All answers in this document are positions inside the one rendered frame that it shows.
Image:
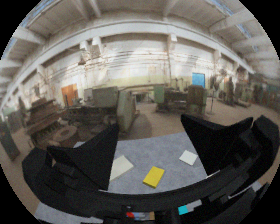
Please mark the tan wooden bar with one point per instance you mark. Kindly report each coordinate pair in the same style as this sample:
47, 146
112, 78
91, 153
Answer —
151, 216

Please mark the yellow rectangular block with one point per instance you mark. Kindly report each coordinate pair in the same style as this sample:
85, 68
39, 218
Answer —
154, 177

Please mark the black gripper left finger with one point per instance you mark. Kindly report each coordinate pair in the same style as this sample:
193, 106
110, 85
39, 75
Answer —
93, 159

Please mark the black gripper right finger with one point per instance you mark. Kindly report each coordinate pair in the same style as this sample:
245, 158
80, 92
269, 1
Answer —
212, 141

